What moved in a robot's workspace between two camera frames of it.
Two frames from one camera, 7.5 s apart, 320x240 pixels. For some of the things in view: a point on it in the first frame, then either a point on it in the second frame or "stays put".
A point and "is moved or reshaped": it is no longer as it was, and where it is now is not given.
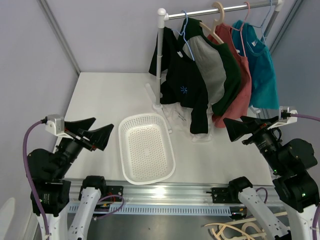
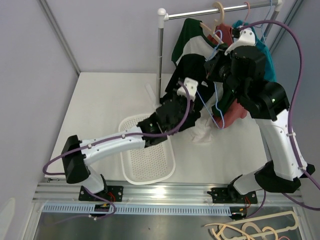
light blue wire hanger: [183, 35] to [216, 88]
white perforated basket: [147, 151] stays put
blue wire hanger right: [261, 26] stays put
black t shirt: [185, 84] is moved or reshaped
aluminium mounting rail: [178, 191] stays put
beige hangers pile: [248, 229] stays put
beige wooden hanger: [216, 22] stays put
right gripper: [235, 129] to [212, 65]
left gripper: [98, 136] to [175, 96]
